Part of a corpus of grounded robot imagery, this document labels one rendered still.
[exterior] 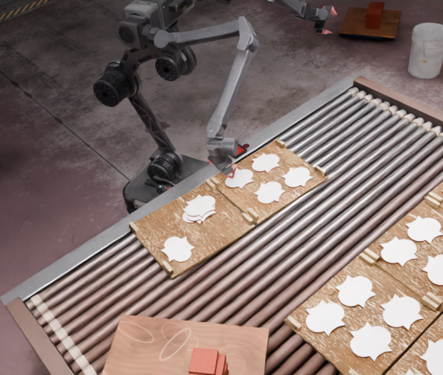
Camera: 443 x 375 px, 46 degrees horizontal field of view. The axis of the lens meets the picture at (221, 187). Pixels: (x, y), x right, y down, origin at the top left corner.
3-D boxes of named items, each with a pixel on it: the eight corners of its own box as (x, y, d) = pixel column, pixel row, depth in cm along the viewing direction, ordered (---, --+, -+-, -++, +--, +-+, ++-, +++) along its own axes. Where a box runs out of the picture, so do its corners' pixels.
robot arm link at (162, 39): (258, 19, 219) (250, 10, 210) (260, 51, 218) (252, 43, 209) (164, 39, 236) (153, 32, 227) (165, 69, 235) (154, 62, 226)
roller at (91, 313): (51, 341, 193) (47, 333, 189) (382, 106, 275) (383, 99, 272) (57, 350, 190) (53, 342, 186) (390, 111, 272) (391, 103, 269)
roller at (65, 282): (27, 306, 204) (22, 300, 201) (351, 92, 287) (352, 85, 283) (33, 315, 201) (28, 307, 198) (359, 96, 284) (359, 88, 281)
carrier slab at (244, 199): (208, 182, 239) (208, 180, 238) (275, 143, 255) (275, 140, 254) (257, 225, 218) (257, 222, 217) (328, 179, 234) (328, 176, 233)
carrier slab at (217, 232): (129, 228, 223) (128, 225, 222) (207, 184, 239) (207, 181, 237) (172, 280, 202) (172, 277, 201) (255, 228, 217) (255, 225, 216)
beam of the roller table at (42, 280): (4, 305, 208) (-2, 297, 204) (346, 84, 296) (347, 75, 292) (13, 319, 203) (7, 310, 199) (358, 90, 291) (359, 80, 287)
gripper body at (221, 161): (219, 150, 229) (214, 140, 223) (234, 162, 223) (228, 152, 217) (208, 160, 227) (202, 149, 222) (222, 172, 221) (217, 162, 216)
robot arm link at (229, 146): (217, 127, 222) (208, 123, 215) (242, 129, 218) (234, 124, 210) (214, 155, 222) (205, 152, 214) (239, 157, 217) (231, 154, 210)
